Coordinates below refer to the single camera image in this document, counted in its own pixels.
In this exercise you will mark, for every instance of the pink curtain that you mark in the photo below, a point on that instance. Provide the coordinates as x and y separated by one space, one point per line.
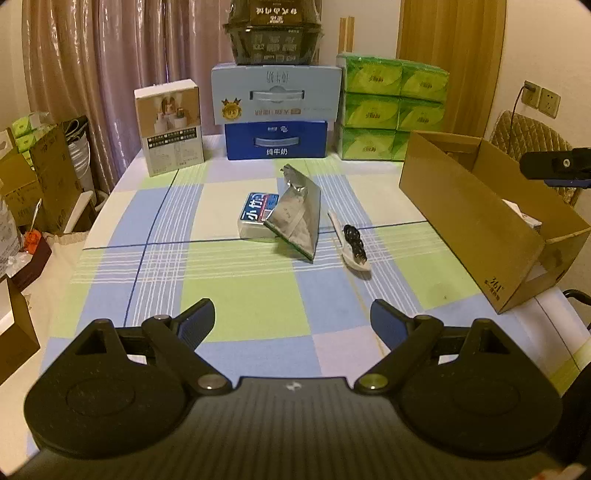
87 58

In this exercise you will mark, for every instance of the silver green foil pouch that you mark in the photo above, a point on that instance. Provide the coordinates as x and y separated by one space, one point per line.
296 218

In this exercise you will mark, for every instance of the white humidifier product box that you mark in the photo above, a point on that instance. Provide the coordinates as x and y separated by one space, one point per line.
169 125

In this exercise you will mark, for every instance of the black noodle bowl pack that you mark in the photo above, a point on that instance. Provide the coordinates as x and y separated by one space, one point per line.
273 32

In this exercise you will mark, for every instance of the quilted brown chair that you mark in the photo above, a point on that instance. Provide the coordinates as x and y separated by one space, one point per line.
516 134

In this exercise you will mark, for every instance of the dark blue milk carton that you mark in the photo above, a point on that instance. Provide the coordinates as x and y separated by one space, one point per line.
277 139

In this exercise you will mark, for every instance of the wooden door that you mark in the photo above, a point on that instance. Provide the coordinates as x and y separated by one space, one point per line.
465 38

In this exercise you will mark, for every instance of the blue dental floss box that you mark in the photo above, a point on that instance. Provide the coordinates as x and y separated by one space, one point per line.
257 208

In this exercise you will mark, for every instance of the wall power socket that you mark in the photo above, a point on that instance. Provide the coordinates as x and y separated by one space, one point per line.
531 95

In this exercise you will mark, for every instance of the checkered tablecloth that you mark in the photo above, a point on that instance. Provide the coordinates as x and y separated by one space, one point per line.
162 243

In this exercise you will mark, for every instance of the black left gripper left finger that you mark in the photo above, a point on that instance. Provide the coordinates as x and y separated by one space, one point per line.
175 341

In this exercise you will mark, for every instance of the green tissue pack bundle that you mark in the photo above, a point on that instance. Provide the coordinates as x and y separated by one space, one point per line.
383 100

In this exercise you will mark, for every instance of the light blue milk carton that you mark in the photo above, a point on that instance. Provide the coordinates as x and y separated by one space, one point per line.
264 93

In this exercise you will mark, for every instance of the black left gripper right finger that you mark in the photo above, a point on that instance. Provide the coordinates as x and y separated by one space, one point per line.
410 340

